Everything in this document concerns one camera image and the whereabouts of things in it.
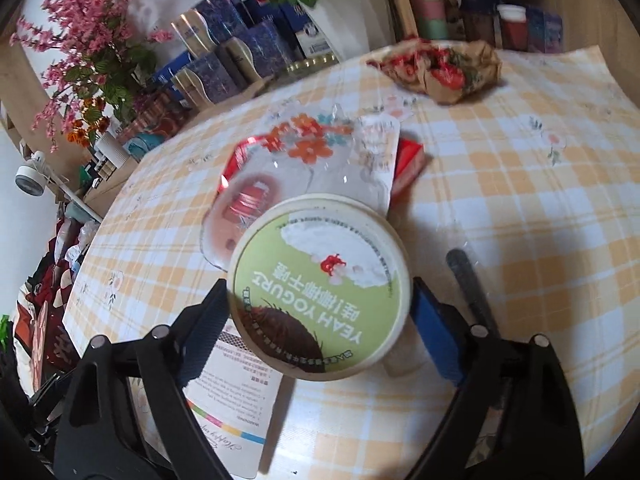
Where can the blue gold gift box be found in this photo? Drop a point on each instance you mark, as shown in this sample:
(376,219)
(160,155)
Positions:
(206,82)

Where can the checkered yellow tablecloth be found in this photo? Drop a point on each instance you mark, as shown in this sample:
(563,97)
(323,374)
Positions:
(538,180)

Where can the black plastic spoon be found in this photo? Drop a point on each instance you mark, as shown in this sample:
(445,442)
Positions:
(473,292)

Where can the white blue milk carton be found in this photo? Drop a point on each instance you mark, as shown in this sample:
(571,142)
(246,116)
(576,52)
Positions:
(312,41)

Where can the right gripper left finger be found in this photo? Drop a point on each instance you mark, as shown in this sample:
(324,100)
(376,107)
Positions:
(98,434)

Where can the green yogurt cup lid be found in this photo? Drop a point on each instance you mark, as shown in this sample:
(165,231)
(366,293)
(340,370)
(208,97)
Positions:
(319,287)

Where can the pink artificial flower bunch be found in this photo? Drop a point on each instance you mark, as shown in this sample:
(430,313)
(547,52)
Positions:
(101,71)

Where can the crumpled brown red paper bag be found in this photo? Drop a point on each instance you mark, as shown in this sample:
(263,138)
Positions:
(445,74)

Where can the gold decorative tray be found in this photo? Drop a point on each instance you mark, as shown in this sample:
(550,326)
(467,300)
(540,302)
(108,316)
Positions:
(308,66)

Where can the white instruction card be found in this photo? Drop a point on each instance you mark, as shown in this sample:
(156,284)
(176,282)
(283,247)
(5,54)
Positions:
(232,401)

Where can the clear floral plastic package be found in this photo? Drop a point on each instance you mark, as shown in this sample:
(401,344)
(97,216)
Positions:
(305,151)

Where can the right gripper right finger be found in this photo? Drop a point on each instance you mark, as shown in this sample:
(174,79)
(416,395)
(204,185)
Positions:
(512,415)

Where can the red cigarette box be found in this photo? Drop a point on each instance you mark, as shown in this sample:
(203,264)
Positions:
(410,161)

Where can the white desk lamp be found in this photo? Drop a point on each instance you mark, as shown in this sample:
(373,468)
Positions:
(35,175)

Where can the red paper cup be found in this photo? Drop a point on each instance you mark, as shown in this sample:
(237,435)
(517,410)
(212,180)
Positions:
(514,28)

